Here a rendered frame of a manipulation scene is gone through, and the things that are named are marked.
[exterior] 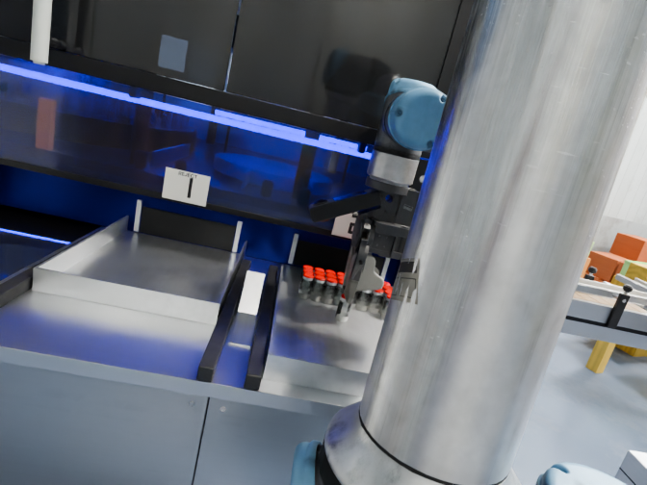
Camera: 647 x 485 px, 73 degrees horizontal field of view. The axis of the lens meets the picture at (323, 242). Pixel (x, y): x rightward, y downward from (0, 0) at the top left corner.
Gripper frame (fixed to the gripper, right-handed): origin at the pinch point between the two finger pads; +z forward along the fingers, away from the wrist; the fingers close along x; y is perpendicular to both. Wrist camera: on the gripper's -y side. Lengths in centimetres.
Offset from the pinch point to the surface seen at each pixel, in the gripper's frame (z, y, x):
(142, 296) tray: 3.1, -30.4, -10.3
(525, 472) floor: 93, 110, 79
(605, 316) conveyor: 2, 71, 28
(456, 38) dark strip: -47, 11, 16
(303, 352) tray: 5.2, -6.1, -13.6
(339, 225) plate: -7.8, -1.8, 15.9
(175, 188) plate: -8.0, -34.5, 15.5
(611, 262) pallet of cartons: 54, 408, 445
